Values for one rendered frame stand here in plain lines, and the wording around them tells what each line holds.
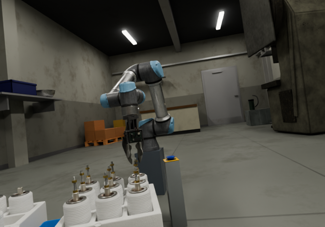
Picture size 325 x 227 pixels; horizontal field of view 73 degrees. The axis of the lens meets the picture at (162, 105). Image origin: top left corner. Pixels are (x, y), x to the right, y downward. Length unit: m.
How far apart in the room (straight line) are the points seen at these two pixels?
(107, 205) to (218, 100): 8.00
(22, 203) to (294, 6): 3.97
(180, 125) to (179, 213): 5.41
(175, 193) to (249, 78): 8.10
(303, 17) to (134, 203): 3.65
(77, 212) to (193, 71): 8.22
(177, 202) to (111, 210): 0.35
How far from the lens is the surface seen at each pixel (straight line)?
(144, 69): 1.41
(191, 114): 6.45
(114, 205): 0.92
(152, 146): 1.60
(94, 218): 0.97
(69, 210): 0.94
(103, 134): 6.27
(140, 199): 0.91
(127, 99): 0.98
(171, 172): 1.10
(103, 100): 1.14
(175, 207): 1.15
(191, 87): 8.78
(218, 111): 8.70
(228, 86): 8.80
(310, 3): 4.29
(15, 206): 1.27
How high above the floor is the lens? 0.52
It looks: 3 degrees up
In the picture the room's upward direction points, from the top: 7 degrees counter-clockwise
